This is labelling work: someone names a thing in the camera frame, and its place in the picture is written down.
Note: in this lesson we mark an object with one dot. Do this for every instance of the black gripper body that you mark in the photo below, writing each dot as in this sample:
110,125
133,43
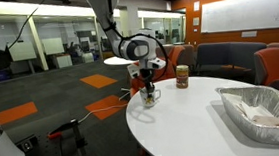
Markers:
146,72

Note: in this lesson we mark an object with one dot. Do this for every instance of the white mug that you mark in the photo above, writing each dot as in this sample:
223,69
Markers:
148,98

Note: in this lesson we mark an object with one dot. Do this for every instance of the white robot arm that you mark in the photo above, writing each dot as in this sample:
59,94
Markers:
122,29

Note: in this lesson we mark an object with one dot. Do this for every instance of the small round white table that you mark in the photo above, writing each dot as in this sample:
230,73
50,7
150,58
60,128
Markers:
118,60

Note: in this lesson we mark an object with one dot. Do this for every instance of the peanut butter jar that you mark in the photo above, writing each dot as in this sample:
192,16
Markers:
182,76

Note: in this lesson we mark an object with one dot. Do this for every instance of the brown armchair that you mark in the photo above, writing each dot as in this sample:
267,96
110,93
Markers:
187,54

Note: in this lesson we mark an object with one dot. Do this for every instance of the grey sofa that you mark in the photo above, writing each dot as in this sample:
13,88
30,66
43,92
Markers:
226,56

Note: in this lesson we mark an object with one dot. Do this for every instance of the standing whiteboard panel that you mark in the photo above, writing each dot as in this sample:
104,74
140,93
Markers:
22,50
52,46

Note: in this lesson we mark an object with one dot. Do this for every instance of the aluminium foil tray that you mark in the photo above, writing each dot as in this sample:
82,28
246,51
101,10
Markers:
266,118

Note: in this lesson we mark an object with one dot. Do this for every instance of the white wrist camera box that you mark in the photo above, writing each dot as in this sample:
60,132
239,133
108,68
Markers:
133,70

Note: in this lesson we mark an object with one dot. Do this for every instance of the white paper wall notice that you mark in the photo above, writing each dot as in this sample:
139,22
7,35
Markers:
196,21
196,6

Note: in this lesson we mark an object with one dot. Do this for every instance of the white wall plate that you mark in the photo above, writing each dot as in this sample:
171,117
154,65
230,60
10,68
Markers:
249,34

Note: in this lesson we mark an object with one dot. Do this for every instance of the large wall whiteboard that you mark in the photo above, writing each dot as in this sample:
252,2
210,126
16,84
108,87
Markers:
248,11

